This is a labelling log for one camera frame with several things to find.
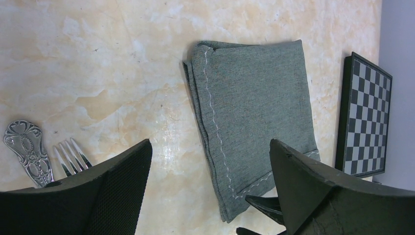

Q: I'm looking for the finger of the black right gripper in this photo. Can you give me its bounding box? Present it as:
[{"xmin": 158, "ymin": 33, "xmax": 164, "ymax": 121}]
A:
[
  {"xmin": 236, "ymin": 227, "xmax": 288, "ymax": 235},
  {"xmin": 245, "ymin": 195, "xmax": 285, "ymax": 226}
]

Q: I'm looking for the grey cloth napkin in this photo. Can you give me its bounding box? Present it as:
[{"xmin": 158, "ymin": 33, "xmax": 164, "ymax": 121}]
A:
[{"xmin": 183, "ymin": 40, "xmax": 320, "ymax": 223}]

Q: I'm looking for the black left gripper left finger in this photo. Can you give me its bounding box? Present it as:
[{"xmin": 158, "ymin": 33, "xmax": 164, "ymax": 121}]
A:
[{"xmin": 0, "ymin": 139, "xmax": 153, "ymax": 235}]

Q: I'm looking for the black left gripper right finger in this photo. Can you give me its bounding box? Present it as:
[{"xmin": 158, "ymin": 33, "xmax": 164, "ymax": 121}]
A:
[{"xmin": 270, "ymin": 139, "xmax": 415, "ymax": 235}]

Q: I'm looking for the black white checkerboard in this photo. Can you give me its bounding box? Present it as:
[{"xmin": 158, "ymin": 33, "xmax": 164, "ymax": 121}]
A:
[{"xmin": 335, "ymin": 52, "xmax": 392, "ymax": 178}]

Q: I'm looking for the silver fork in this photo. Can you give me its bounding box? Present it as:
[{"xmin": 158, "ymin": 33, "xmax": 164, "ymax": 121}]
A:
[{"xmin": 53, "ymin": 138, "xmax": 93, "ymax": 177}]

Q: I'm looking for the silver table knife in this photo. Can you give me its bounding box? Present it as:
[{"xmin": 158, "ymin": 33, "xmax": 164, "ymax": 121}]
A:
[{"xmin": 3, "ymin": 120, "xmax": 54, "ymax": 188}]

